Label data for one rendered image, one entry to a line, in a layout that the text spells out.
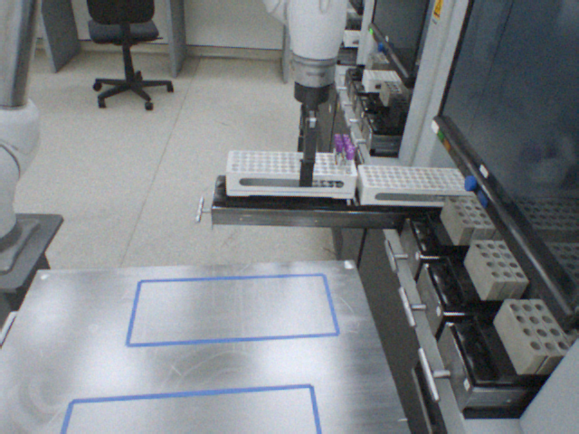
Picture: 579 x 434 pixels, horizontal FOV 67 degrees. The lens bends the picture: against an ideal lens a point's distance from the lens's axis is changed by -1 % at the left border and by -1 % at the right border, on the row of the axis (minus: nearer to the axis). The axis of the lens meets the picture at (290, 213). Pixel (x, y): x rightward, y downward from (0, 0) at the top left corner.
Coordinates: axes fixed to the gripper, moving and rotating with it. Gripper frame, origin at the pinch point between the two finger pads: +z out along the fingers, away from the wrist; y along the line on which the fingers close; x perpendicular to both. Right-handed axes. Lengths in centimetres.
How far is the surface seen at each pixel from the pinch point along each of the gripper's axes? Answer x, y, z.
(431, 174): 31.8, -2.3, 2.5
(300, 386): -4, 53, 7
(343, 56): 27, -119, 11
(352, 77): 25, -81, 7
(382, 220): 19.0, 6.8, 10.3
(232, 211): -16.4, 6.6, 8.8
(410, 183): 25.5, 1.8, 2.7
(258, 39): -14, -350, 68
